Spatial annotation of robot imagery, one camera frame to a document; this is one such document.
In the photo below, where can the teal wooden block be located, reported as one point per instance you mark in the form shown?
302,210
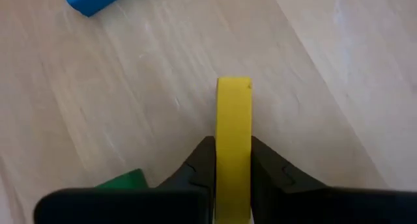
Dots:
127,181

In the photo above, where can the yellow wooden block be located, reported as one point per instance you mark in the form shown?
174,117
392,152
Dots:
233,120

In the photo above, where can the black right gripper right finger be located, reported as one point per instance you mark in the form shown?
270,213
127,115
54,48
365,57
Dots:
325,207

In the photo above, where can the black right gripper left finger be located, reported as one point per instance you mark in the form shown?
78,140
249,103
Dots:
114,207

